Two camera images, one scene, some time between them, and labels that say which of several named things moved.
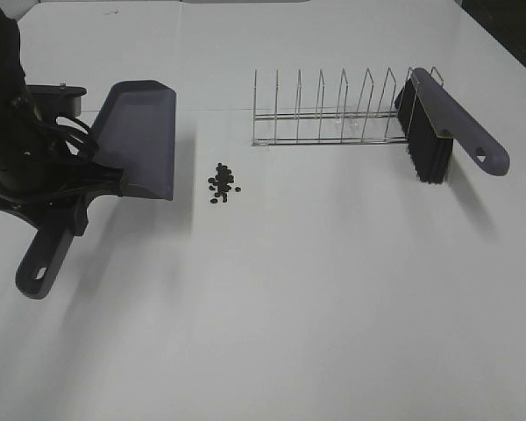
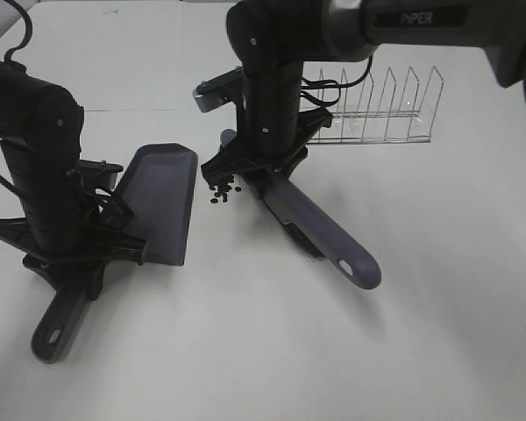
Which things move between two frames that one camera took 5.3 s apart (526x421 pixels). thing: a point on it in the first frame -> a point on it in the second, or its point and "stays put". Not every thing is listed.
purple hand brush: (433, 122) -> (287, 200)
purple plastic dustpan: (135, 133) -> (159, 185)
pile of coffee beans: (223, 178) stays put
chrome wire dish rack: (387, 125) stays put
